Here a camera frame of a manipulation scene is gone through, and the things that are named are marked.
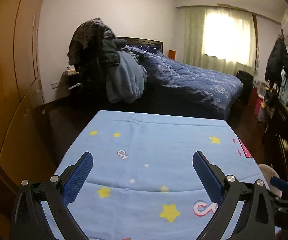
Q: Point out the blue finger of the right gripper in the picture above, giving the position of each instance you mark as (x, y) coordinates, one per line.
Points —
(279, 183)

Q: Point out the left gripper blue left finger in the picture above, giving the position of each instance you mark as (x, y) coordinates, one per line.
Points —
(74, 176)

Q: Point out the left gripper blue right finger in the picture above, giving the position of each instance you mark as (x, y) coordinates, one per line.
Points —
(210, 176)

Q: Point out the dark wooden dresser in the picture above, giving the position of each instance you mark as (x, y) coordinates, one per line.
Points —
(274, 138)

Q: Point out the wooden wardrobe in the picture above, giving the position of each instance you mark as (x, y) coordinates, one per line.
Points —
(23, 153)

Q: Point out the light blue star tablecloth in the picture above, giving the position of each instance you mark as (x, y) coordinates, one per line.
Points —
(143, 184)

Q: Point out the red pink storage boxes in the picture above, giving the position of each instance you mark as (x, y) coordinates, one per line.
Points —
(255, 102)

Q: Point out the dark bedside table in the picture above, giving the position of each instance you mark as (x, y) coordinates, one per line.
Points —
(73, 81)

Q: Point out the bed with blue duvet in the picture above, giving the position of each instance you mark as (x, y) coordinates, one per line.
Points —
(175, 88)

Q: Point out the black suitcase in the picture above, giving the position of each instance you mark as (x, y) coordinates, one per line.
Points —
(247, 81)

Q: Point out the light blue fleece blanket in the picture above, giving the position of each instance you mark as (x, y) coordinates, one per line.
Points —
(126, 81)

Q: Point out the hanging dark jackets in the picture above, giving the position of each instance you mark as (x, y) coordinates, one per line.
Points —
(277, 61)

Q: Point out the dark clothes pile on chair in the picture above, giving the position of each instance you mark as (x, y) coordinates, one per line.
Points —
(93, 51)

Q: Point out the green window curtain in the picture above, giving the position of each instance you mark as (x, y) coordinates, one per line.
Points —
(220, 39)

